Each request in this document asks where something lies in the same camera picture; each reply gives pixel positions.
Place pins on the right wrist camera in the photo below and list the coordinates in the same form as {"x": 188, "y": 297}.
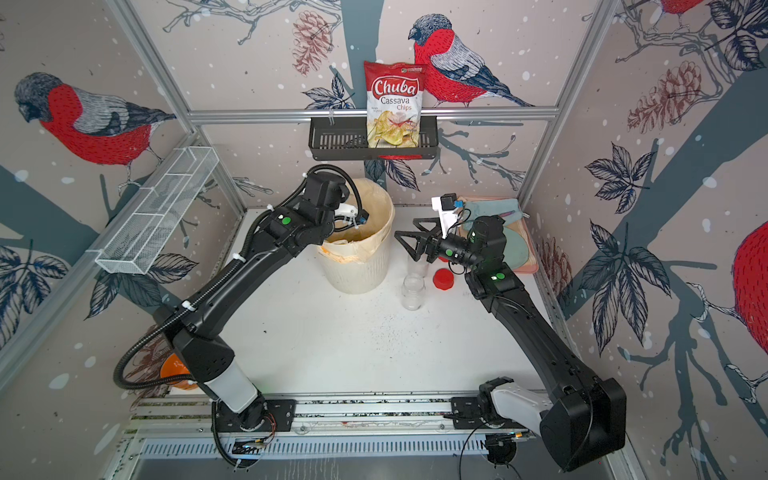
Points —
{"x": 448, "y": 207}

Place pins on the Chuba cassava chips bag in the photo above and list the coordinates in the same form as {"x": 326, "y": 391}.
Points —
{"x": 394, "y": 97}

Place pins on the yellowish bin liner bag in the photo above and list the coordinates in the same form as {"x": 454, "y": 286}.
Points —
{"x": 360, "y": 243}

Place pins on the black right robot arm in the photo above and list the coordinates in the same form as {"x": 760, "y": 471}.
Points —
{"x": 581, "y": 417}

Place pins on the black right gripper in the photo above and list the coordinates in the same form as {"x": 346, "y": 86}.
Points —
{"x": 436, "y": 243}

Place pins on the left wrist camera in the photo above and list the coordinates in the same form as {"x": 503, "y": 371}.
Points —
{"x": 349, "y": 217}

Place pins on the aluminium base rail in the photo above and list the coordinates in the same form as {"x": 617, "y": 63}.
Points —
{"x": 304, "y": 426}

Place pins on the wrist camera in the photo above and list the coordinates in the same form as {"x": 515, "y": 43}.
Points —
{"x": 349, "y": 217}
{"x": 448, "y": 207}

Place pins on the teal folded cloth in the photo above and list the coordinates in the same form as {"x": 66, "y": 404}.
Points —
{"x": 508, "y": 209}

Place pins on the cream waste bin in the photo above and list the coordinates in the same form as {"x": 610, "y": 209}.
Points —
{"x": 358, "y": 278}

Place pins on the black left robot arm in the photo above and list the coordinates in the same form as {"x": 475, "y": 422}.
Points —
{"x": 280, "y": 234}

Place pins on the red-lidded glass jar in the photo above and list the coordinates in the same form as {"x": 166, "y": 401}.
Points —
{"x": 413, "y": 291}

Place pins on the black wall basket shelf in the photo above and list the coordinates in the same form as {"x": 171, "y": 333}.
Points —
{"x": 344, "y": 139}

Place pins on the mint green flower plate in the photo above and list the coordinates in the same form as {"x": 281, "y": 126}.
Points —
{"x": 516, "y": 251}

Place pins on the glass jar with tea leaves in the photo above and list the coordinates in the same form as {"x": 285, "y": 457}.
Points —
{"x": 417, "y": 267}

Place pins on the white wire mesh basket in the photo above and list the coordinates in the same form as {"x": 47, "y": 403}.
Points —
{"x": 143, "y": 235}

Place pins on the orange cup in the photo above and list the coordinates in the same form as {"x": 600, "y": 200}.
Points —
{"x": 173, "y": 366}

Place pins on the pink plastic tray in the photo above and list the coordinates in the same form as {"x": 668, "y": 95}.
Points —
{"x": 531, "y": 266}

